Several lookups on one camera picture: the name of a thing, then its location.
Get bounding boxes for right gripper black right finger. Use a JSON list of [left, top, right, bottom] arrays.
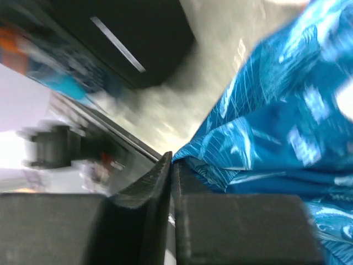
[[173, 161, 324, 264]]

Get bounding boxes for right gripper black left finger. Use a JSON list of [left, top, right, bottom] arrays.
[[1, 152, 172, 264]]

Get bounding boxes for blue shark print shorts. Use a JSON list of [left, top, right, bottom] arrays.
[[173, 1, 352, 264]]

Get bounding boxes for black sport shorts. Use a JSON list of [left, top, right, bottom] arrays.
[[0, 0, 198, 91]]

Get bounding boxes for orange blue patterned shorts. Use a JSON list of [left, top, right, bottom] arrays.
[[1, 20, 122, 103]]

